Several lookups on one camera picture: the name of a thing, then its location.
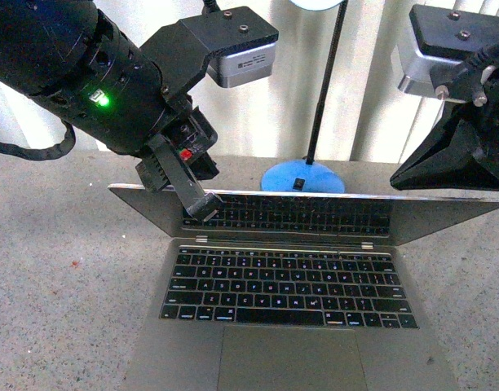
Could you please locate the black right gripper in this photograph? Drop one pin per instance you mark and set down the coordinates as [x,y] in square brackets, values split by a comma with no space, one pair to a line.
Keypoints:
[460,152]

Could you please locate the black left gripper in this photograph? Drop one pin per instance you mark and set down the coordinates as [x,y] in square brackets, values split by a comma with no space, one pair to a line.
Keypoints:
[173,148]

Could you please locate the silver laptop with cracked screen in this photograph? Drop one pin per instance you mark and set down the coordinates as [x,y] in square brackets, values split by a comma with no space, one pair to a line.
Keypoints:
[291,291]

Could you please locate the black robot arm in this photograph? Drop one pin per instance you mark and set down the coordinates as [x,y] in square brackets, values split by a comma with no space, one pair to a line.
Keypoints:
[72,60]

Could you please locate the blue desk lamp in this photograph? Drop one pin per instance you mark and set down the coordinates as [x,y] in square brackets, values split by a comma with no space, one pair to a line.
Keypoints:
[306,175]

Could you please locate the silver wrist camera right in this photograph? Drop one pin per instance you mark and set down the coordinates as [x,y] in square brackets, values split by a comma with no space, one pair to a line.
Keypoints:
[438,39]

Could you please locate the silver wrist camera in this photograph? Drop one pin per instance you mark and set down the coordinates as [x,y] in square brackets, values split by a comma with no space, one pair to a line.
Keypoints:
[183,50]
[438,39]

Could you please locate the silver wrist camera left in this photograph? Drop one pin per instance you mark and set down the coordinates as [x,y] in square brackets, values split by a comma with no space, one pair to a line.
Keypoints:
[183,50]

